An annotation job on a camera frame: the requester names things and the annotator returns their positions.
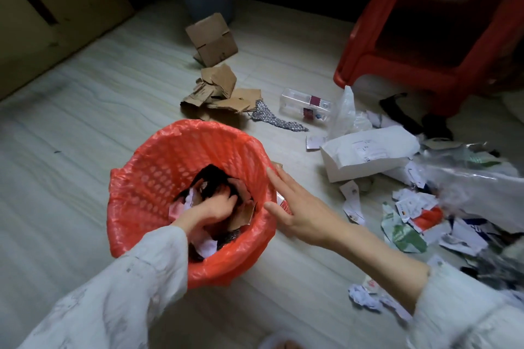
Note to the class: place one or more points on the pile of mixed scrap litter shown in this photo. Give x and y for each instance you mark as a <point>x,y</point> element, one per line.
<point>458,234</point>

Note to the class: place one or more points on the black white patterned cloth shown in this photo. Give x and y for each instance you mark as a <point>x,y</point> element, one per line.
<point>270,117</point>

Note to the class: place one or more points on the person's left hand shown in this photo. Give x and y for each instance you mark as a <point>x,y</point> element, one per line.
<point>213,209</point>

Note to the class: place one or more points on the orange plastic scrap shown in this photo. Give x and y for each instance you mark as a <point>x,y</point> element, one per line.
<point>427,218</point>

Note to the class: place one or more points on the white right sleeve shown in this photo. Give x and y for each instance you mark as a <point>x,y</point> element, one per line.
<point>458,312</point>

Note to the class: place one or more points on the red-lined waste basket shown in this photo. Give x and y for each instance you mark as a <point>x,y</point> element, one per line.
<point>163,173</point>

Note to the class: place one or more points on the red plastic stool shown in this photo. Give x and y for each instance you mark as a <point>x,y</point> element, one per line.
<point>360,58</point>

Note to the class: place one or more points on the torn cardboard pieces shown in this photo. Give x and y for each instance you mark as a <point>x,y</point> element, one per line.
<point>221,79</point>

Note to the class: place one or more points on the white right slipper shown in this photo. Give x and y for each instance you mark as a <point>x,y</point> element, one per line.
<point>280,340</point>

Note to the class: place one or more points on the clear plastic box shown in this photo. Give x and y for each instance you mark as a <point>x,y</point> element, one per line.
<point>299,103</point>

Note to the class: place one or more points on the white sleeve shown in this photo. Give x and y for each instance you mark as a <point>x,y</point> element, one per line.
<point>458,312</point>
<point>114,299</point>

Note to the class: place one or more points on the white parcel bag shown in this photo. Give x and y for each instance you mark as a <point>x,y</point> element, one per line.
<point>360,156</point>

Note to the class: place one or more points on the person's right forearm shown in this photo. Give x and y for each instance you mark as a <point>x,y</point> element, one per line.
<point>380,267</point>

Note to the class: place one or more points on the person's left forearm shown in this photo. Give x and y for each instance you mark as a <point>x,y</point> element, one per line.
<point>179,225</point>

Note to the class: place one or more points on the black mesh piece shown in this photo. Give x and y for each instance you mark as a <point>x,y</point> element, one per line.
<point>436,128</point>
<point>399,113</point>

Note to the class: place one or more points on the person's right hand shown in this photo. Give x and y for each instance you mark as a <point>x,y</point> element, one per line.
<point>311,222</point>

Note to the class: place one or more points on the white round fan base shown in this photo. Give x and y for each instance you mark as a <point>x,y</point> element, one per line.
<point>515,107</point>

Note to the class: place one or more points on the white left sleeve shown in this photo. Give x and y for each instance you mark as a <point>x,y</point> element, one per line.
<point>114,299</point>

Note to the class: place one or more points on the beige wooden cabinet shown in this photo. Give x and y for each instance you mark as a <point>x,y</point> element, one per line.
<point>61,13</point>

